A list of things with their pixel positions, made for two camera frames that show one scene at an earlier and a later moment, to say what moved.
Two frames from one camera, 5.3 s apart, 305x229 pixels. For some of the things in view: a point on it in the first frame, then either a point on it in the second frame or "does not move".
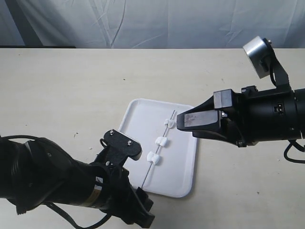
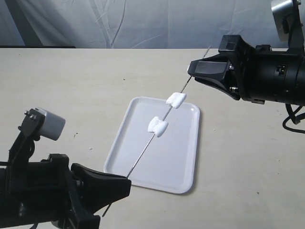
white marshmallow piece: (168, 123) → (176, 99)
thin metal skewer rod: (157, 151) → (169, 112)
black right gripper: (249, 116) → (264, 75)
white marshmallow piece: (161, 141) → (157, 126)
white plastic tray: (167, 164) does not move
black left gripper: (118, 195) → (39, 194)
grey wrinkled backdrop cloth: (150, 24) does not move
